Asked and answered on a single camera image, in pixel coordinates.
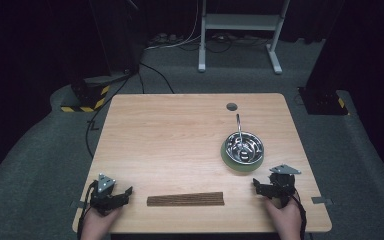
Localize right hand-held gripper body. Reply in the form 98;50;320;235
268;163;302;208

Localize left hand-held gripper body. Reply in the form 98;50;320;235
89;173;117;215

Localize shiny steel bowl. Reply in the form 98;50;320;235
224;131;265;166

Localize row of brown chopsticks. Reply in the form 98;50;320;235
146;191;225;207

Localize person's left hand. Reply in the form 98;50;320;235
79;205;122;240

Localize person's right hand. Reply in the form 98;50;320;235
264;196;303;240

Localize green round plate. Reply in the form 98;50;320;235
220;141;265;173

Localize steel spoon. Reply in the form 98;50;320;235
235;113;248;158

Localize black stand with square base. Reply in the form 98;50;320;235
297;0;350;116

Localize black stand with hazard-striped base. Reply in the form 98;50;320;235
60;0;145;114

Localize power strip with plugs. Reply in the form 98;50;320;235
147;32;185;47

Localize white metal stand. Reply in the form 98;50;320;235
197;0;291;75

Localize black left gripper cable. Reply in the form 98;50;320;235
76;180;98;240

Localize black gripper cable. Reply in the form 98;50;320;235
291;189;308;240
76;180;98;240

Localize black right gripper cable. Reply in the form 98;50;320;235
291;189;308;240

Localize long black floor cable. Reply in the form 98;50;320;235
85;74;132;158

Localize short black floor cable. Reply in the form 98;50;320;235
138;62;175;95

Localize white floor cable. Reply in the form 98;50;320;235
144;0;202;51

